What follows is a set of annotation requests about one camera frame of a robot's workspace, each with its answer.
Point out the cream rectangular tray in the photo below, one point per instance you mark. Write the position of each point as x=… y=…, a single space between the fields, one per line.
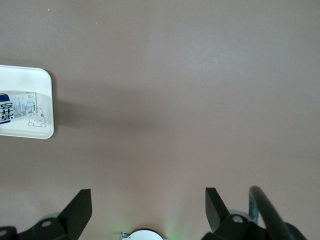
x=37 y=80

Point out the blue milk carton green cap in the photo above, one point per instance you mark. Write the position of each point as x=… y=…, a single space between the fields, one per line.
x=15 y=110

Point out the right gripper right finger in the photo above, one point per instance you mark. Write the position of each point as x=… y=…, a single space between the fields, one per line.
x=216 y=212

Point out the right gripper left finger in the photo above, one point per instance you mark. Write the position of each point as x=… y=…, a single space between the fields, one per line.
x=76 y=212

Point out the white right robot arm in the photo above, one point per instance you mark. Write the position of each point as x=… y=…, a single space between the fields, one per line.
x=142 y=236

